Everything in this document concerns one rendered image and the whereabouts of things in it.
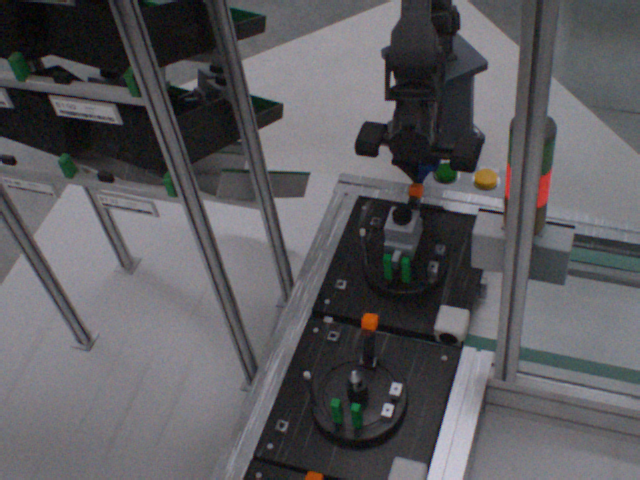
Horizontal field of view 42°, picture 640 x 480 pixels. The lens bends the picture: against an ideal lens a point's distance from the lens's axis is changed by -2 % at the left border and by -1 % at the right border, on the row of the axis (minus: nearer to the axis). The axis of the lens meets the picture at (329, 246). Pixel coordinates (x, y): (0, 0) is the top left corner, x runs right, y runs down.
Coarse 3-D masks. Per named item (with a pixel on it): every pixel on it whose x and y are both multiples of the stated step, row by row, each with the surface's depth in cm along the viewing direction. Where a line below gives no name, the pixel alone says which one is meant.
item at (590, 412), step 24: (480, 312) 134; (408, 336) 129; (480, 336) 131; (504, 384) 122; (528, 384) 120; (552, 384) 120; (504, 408) 127; (528, 408) 125; (552, 408) 123; (576, 408) 120; (600, 408) 118; (624, 408) 117; (600, 432) 124; (624, 432) 122
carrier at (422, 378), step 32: (320, 352) 126; (352, 352) 126; (384, 352) 125; (416, 352) 125; (448, 352) 124; (288, 384) 124; (320, 384) 121; (352, 384) 115; (384, 384) 120; (416, 384) 121; (448, 384) 121; (288, 416) 120; (320, 416) 117; (352, 416) 113; (384, 416) 115; (416, 416) 118; (256, 448) 118; (288, 448) 117; (320, 448) 117; (352, 448) 116; (384, 448) 115; (416, 448) 115
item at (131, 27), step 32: (128, 0) 80; (224, 0) 100; (128, 32) 83; (224, 32) 102; (32, 64) 118; (224, 64) 106; (160, 96) 89; (160, 128) 93; (256, 128) 116; (256, 160) 119; (0, 192) 117; (192, 192) 101; (256, 192) 125; (192, 224) 105; (32, 256) 126; (128, 256) 154; (224, 288) 115; (288, 288) 142; (64, 320) 140; (224, 320) 122
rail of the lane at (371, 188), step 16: (352, 176) 150; (352, 192) 148; (368, 192) 147; (384, 192) 147; (400, 192) 147; (432, 192) 145; (448, 192) 145; (432, 208) 142; (448, 208) 143; (464, 208) 142; (496, 208) 142
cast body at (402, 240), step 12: (396, 216) 125; (408, 216) 125; (384, 228) 125; (396, 228) 125; (408, 228) 125; (420, 228) 130; (396, 240) 127; (408, 240) 126; (396, 252) 127; (408, 252) 127; (396, 264) 127
